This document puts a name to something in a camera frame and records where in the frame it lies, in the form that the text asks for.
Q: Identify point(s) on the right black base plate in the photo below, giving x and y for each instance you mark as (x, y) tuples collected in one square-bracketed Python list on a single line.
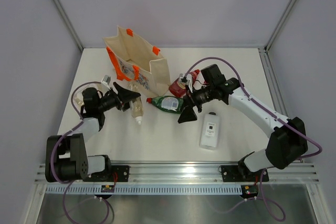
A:
[(232, 173)]

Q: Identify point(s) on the green dish soap bottle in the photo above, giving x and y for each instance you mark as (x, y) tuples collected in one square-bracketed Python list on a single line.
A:
[(167, 103)]

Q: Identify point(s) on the cream canvas tote bag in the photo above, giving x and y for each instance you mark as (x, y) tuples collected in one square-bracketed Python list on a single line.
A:
[(135, 59)]

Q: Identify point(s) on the corner aluminium post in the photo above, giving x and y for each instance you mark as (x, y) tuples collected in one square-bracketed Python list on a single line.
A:
[(280, 24), (68, 24)]

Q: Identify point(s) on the left small circuit board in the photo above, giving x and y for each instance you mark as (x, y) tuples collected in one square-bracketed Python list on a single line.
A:
[(107, 188)]

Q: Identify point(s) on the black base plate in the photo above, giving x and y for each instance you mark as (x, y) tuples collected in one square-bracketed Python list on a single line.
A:
[(120, 174), (232, 173)]

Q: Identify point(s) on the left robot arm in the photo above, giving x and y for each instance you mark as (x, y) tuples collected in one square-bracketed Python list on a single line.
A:
[(66, 156)]

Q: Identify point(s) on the aluminium mounting rail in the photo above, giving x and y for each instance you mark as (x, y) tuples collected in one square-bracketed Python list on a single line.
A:
[(296, 173)]

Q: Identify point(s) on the clear liquid soap bottle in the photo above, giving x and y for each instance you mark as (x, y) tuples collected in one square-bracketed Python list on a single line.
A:
[(136, 104)]

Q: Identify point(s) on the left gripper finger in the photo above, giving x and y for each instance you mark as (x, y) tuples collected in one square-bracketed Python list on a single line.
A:
[(125, 106), (125, 95)]

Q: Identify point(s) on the small circuit board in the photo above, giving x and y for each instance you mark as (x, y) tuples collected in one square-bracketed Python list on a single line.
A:
[(249, 191), (107, 188)]

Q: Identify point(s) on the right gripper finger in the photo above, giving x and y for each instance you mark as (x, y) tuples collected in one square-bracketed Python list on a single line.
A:
[(188, 114), (189, 87)]

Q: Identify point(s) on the red dish soap bottle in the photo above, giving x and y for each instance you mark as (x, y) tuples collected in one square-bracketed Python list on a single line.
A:
[(176, 90)]

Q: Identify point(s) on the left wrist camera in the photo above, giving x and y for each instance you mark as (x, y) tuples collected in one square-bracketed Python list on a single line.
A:
[(106, 81)]

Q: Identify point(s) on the left corner aluminium post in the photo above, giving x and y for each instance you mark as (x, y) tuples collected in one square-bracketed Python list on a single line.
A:
[(68, 24)]

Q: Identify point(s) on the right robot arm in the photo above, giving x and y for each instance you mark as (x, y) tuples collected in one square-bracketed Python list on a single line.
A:
[(287, 141)]

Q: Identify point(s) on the right corner aluminium post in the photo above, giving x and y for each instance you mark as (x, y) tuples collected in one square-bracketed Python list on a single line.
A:
[(280, 24)]

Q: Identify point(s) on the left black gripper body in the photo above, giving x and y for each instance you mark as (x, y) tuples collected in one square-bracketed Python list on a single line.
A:
[(109, 102)]

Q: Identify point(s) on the white slotted cable duct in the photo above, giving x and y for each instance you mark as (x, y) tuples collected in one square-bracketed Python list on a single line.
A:
[(82, 189)]

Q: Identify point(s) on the white rectangular bottle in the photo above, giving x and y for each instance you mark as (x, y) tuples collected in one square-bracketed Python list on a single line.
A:
[(210, 131)]

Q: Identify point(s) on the right small circuit board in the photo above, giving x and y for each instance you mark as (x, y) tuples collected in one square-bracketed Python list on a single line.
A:
[(249, 191)]

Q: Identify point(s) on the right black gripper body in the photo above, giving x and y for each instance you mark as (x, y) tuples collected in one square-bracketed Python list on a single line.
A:
[(202, 95)]

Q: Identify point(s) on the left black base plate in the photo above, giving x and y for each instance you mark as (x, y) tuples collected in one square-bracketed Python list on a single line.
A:
[(120, 174)]

